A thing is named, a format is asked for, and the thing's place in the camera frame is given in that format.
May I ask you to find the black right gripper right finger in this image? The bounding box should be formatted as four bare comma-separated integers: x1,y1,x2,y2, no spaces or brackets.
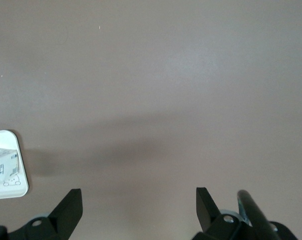
192,187,242,240

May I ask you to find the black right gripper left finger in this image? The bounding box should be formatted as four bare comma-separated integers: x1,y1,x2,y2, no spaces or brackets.
22,188,84,240

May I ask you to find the blue white milk carton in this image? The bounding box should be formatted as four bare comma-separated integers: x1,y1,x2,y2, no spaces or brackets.
0,147,20,187

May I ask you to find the white rectangular tray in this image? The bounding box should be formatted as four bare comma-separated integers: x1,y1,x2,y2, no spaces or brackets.
0,129,30,200

